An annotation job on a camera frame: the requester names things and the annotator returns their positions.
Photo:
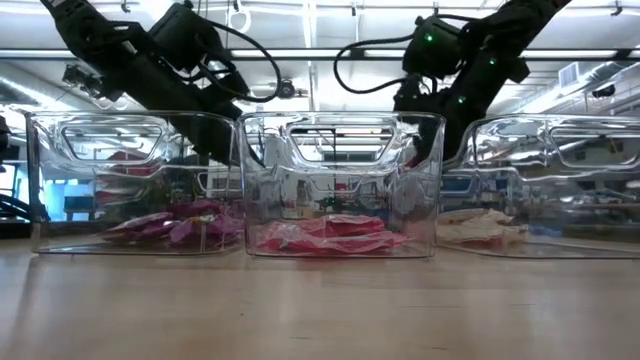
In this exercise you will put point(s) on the long ceiling light bar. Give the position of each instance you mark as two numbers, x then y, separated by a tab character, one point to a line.
300	52

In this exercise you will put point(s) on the white ceiling air vent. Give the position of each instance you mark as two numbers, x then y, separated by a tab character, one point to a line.
570	75

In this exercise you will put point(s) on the white candy bar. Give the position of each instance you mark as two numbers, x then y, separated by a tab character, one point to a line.
480	216
480	235

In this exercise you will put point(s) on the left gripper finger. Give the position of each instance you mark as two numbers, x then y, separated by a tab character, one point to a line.
222	142

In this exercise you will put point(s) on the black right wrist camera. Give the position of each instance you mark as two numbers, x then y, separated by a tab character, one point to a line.
432	50

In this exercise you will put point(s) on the black ceiling speaker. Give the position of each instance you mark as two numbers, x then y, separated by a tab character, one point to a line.
604	91

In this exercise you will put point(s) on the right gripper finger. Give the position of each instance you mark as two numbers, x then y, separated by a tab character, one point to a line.
440	140

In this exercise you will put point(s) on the black ceiling spotlights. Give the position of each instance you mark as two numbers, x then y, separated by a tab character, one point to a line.
82	82

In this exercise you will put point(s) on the silver ceiling duct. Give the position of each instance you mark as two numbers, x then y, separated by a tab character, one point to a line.
575	95

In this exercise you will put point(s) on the black ceiling dome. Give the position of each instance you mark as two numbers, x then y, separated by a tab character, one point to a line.
287	89

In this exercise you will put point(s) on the clear plastic bin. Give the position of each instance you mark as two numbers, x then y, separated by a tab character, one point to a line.
75	190
340	190
575	200

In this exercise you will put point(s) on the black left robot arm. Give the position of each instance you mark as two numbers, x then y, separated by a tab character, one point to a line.
90	35

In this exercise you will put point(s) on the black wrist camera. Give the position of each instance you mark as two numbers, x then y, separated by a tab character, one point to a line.
185	32
432	50

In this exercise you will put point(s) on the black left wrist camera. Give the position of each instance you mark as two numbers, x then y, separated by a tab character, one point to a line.
185	32

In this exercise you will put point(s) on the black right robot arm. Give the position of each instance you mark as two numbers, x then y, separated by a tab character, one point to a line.
520	25

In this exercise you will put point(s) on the purple candy packet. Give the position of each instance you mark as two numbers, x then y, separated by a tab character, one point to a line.
200	232
195	209
140	225

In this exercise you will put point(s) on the black chair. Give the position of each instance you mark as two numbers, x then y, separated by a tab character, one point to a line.
12	200

